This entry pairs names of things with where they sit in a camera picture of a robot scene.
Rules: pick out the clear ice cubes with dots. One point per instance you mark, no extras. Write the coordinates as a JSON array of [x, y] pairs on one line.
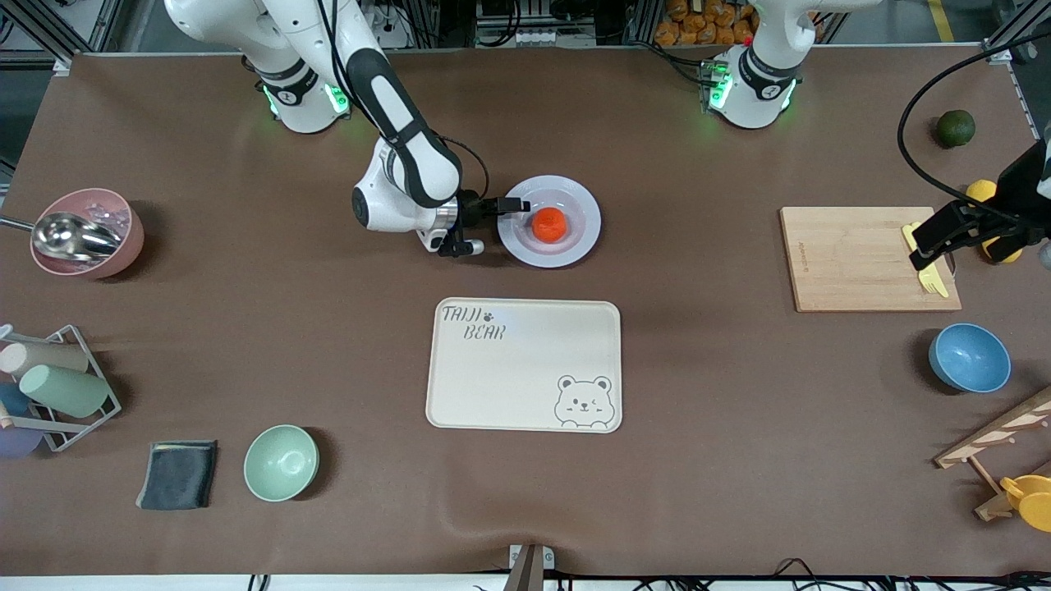
[[111, 213]]

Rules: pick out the white power strip with plugs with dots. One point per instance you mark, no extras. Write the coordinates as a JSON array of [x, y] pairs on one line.
[[390, 37]]

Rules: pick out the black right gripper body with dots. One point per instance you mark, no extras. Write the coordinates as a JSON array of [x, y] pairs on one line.
[[470, 210]]

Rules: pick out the orange fruit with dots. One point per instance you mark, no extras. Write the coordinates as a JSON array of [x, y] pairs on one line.
[[549, 226]]

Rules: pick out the mint green bowl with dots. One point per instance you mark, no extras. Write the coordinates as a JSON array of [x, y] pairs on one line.
[[281, 463]]

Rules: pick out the beige cup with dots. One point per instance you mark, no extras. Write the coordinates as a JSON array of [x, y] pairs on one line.
[[49, 357]]

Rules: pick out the mint green cup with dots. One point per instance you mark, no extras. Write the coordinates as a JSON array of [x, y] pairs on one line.
[[66, 391]]

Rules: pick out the yellow mug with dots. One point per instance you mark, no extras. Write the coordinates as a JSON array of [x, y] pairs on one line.
[[1033, 502]]

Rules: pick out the wooden cutting board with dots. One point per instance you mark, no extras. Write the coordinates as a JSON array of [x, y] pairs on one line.
[[846, 271]]

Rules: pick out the pile of brown bread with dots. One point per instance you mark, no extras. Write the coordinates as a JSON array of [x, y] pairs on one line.
[[690, 29]]

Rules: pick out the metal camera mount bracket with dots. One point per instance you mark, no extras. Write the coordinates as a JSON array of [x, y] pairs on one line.
[[530, 566]]

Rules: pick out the yellow plastic fork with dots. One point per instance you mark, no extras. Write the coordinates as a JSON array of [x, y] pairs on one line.
[[906, 234]]

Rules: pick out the blue bowl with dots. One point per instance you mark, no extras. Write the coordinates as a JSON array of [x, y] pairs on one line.
[[970, 358]]

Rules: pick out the blue cup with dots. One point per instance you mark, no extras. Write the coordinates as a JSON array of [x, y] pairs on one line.
[[12, 400]]

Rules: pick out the purple cup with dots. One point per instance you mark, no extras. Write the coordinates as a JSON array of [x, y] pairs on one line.
[[16, 443]]

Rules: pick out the wooden peg drying rack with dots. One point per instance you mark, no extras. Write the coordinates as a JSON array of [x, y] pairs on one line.
[[985, 437]]

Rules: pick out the cream bear print tray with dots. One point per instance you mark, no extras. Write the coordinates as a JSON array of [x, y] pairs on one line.
[[523, 365]]

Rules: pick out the white empty power strip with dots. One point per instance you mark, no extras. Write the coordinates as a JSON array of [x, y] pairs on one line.
[[542, 37]]

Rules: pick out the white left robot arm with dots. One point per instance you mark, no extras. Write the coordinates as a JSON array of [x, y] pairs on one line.
[[751, 90]]

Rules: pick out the yellow lemon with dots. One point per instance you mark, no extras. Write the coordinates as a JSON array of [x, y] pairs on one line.
[[1006, 253], [981, 190]]

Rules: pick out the dark grey folded cloth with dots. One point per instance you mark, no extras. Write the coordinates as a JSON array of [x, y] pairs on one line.
[[176, 476]]

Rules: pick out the aluminium frame post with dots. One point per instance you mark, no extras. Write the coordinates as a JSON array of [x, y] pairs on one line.
[[998, 51]]

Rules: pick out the pink bowl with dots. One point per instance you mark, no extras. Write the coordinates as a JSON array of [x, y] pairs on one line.
[[123, 250]]

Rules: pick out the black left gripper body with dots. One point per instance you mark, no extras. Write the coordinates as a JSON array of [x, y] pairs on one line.
[[1018, 184]]

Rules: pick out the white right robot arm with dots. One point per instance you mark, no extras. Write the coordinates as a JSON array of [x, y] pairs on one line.
[[410, 164]]

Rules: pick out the silver metal scoop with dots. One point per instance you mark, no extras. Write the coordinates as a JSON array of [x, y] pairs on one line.
[[70, 236]]

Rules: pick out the pale lavender round plate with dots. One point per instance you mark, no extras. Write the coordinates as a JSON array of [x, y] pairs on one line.
[[566, 253]]

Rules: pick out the dark green round fruit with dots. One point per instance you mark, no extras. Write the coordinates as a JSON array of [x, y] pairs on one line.
[[956, 128]]

